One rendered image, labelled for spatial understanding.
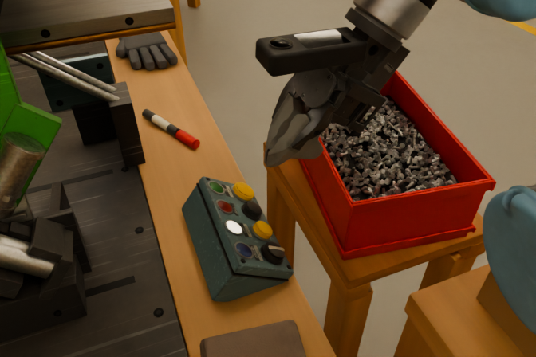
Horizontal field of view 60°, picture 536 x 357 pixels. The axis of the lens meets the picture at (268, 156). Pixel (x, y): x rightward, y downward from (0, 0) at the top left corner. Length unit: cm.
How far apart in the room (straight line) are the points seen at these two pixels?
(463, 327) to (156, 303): 35
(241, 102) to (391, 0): 198
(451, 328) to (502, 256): 23
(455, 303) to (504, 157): 175
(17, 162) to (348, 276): 45
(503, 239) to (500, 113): 227
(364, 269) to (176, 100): 43
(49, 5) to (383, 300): 134
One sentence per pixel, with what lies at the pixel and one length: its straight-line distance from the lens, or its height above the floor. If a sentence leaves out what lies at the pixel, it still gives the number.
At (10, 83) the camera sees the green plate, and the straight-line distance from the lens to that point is 49.
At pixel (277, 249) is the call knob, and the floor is 94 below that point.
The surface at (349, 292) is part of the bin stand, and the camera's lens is 71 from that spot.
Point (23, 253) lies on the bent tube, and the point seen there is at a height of 99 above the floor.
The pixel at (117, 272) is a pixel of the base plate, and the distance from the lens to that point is 58.
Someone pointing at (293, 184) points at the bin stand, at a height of 80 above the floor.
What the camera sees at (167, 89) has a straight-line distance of 87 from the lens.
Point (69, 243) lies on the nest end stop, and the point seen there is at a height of 97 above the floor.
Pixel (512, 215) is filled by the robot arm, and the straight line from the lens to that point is 36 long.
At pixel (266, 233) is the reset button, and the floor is 94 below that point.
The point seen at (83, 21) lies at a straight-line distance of 59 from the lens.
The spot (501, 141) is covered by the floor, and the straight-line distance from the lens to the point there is 244.
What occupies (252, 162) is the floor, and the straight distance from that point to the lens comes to 207.
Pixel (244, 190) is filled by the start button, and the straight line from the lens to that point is 59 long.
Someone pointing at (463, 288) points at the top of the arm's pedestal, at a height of 85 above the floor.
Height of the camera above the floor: 135
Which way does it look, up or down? 40 degrees down
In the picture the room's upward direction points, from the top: straight up
